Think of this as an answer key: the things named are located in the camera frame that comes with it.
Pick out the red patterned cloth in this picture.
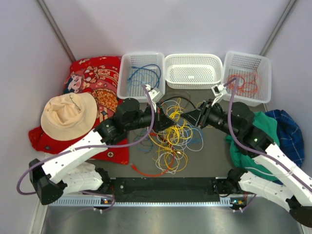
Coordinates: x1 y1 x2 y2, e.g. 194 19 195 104
28 57 120 155

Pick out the light blue thin cable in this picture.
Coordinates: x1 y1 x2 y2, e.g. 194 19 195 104
135 124 204 153

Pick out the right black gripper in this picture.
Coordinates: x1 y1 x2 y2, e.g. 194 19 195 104
180 98 239 138

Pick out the white mesh basket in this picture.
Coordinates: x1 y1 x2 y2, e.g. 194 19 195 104
117 52 166 103
221 51 272 107

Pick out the orange red ethernet cable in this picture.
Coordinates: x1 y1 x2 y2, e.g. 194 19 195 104
131 146 176 177

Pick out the blue ethernet cable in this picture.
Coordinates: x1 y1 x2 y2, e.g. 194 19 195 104
127 64 163 90

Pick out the black round cable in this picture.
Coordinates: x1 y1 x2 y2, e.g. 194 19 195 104
162 96 198 110

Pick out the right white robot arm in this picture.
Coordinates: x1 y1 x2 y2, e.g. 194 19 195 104
181 100 312 228

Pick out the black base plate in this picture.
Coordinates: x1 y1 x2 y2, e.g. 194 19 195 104
82 176 229 203

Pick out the thin red cable in basket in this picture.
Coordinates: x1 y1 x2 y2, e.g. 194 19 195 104
226 68 262 97

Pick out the green jersey shirt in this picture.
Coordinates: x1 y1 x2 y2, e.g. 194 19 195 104
225 112 282 185

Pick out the middle white perforated basket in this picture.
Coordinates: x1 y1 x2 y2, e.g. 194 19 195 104
164 54 223 90

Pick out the left white mesh basket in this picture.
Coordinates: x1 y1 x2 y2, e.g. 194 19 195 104
117 52 166 103

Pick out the beige bucket hat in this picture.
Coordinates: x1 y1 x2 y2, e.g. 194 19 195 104
40 93 98 141

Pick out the white thin cable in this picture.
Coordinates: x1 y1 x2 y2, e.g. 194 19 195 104
155 99 204 175

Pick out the right white mesh basket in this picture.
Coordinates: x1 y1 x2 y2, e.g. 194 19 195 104
221 51 272 107

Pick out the white cloth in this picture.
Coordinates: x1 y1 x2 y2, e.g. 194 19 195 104
44 153 96 175

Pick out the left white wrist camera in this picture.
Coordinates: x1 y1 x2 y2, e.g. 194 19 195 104
143 84 164 103

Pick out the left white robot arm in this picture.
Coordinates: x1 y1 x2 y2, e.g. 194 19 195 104
29 98 175 205

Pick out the blue plaid cloth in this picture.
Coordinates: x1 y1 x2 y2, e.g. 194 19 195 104
265 109 305 167

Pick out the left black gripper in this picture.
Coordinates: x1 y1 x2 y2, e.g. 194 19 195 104
125 102 176 134

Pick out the grey slotted cable duct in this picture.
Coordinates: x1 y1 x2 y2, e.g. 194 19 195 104
49 195 246 207

